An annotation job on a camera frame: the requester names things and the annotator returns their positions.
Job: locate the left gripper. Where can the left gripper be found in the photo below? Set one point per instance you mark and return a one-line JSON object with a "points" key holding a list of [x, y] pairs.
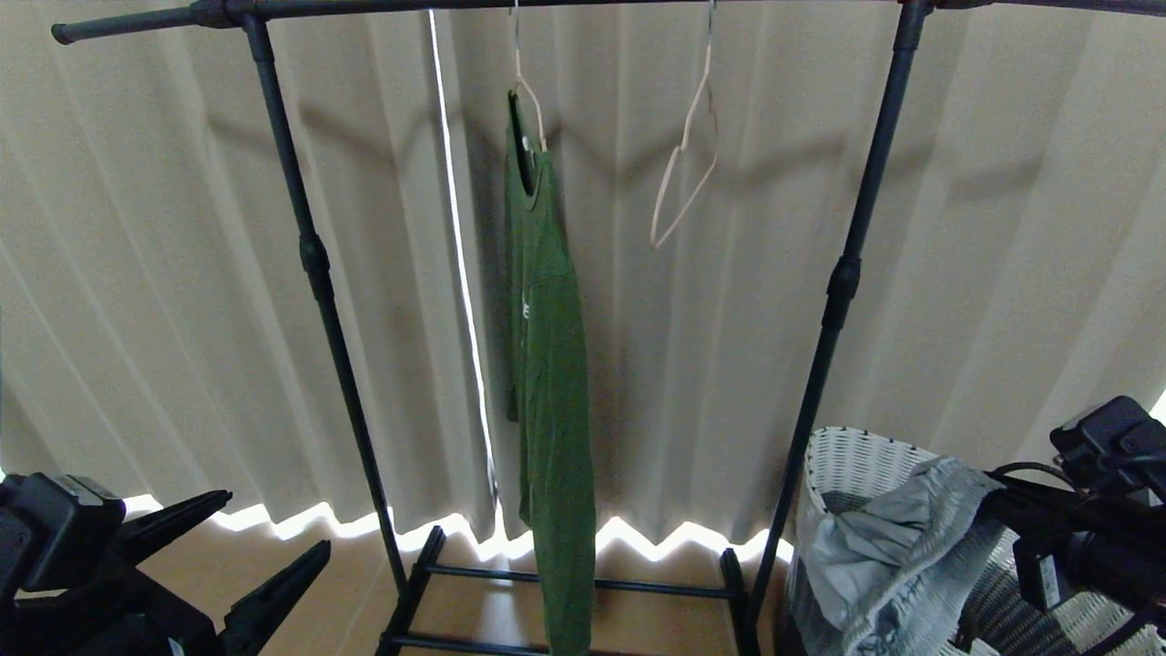
{"points": [[137, 615]]}

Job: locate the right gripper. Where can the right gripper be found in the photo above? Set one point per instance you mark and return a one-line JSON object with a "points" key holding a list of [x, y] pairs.
{"points": [[1102, 569]]}

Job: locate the pale grey shorts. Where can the pale grey shorts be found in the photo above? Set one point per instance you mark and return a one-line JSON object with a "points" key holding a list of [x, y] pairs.
{"points": [[865, 556]]}

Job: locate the green printed sleeveless shirt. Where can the green printed sleeveless shirt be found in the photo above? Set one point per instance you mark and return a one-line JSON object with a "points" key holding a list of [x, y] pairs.
{"points": [[556, 410]]}

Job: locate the pink clothes hanger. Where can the pink clothes hanger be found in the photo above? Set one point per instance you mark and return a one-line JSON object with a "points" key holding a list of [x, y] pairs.
{"points": [[516, 64], [710, 55]]}

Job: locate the white laundry basket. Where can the white laundry basket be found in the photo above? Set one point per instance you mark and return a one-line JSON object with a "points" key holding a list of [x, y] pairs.
{"points": [[847, 465]]}

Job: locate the black clothes rack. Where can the black clothes rack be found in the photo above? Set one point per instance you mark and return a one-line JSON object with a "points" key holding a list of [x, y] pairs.
{"points": [[314, 260]]}

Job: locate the beige curtain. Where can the beige curtain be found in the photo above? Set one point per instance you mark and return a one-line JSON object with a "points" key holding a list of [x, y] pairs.
{"points": [[137, 273]]}

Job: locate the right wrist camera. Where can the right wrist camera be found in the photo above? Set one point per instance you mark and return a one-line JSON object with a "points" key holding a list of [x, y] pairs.
{"points": [[1111, 437]]}

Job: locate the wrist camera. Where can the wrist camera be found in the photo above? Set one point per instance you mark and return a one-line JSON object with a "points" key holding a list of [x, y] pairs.
{"points": [[59, 528], [1111, 437]]}

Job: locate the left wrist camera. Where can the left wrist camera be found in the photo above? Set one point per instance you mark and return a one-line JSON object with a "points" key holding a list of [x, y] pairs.
{"points": [[59, 528]]}

